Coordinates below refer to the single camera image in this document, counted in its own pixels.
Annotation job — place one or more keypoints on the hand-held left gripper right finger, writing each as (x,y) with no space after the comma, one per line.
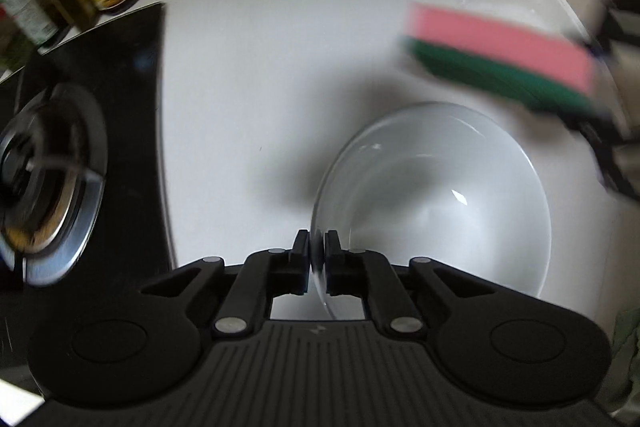
(334,264)

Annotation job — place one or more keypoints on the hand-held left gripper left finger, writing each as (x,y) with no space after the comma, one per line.
(300,264)

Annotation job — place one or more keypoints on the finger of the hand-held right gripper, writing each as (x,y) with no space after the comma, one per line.
(622,24)
(605,147)

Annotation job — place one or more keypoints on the white ceramic bowl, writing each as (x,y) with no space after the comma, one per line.
(440,207)

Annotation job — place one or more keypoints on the pink and green sponge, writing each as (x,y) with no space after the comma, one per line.
(500,47)

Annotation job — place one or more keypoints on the black glass cooktop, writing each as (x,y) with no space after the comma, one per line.
(135,107)

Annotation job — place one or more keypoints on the gas burner with grate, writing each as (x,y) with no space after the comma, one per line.
(55,187)

